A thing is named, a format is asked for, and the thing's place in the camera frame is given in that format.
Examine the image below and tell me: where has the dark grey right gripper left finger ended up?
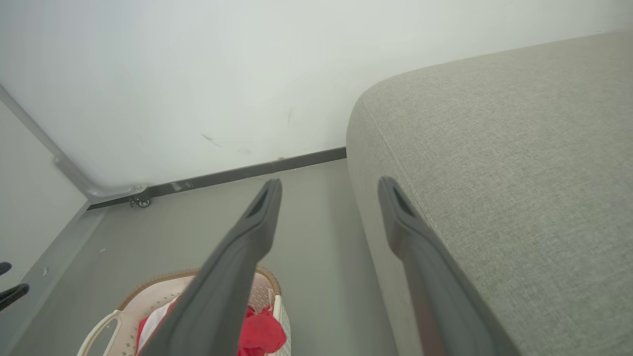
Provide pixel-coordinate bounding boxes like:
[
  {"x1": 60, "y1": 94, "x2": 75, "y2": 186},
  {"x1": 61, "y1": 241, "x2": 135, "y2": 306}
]
[{"x1": 137, "y1": 178, "x2": 283, "y2": 356}]

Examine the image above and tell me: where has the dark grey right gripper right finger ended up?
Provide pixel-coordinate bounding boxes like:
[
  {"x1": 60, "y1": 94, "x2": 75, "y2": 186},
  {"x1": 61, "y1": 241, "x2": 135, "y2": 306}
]
[{"x1": 378, "y1": 177, "x2": 520, "y2": 356}]

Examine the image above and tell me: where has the plain red garment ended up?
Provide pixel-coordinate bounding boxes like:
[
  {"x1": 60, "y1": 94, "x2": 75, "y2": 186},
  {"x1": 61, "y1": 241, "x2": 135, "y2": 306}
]
[{"x1": 237, "y1": 304, "x2": 287, "y2": 356}]

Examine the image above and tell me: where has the red garment with white stripes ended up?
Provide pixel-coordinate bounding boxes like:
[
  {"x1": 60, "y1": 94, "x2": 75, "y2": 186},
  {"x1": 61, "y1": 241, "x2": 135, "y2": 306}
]
[{"x1": 135, "y1": 296, "x2": 181, "y2": 355}]

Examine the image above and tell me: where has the white perforated laundry basket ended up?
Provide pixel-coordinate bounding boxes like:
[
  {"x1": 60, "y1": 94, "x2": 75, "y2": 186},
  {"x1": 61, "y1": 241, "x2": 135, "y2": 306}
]
[{"x1": 77, "y1": 266, "x2": 292, "y2": 356}]

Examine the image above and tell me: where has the dark grey baseboard strip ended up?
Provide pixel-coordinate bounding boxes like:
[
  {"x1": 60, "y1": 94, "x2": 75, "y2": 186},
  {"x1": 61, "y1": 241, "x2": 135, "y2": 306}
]
[{"x1": 88, "y1": 146, "x2": 347, "y2": 211}]

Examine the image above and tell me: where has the grey fabric sofa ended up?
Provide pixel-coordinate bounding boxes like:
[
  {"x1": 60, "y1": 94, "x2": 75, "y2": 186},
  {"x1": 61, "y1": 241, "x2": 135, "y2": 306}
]
[{"x1": 346, "y1": 30, "x2": 633, "y2": 356}]

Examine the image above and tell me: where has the white partition panel grey frame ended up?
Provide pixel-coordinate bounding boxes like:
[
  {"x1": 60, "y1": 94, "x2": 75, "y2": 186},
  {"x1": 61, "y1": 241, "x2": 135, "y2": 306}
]
[{"x1": 0, "y1": 84, "x2": 149, "y2": 347}]

